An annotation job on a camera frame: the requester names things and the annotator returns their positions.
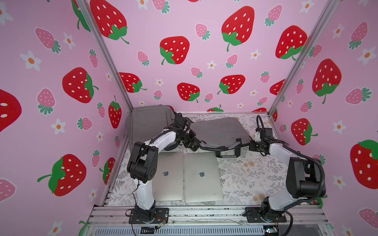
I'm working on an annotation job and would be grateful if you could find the dark grey laptop sleeve with handle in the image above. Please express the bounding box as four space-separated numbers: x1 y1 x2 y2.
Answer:
187 117 252 158

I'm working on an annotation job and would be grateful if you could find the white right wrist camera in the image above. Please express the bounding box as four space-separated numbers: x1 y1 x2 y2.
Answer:
255 131 263 142

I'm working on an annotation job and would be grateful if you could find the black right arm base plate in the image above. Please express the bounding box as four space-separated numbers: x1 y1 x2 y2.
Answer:
242 207 287 223

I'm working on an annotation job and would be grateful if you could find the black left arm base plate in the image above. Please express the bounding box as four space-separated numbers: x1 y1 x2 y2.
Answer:
129 207 169 224

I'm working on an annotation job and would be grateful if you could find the silver laptop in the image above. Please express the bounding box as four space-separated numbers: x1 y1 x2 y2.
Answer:
184 152 223 203
152 152 184 202

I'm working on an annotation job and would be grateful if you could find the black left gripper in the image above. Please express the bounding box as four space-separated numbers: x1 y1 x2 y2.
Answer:
179 129 201 148

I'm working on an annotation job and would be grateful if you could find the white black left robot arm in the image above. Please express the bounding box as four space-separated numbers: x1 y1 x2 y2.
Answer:
127 113 195 222

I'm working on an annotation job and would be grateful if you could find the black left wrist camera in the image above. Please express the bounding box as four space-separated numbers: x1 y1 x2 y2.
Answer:
174 113 192 130

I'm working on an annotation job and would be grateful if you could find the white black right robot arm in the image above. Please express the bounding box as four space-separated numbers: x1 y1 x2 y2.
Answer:
243 115 326 222

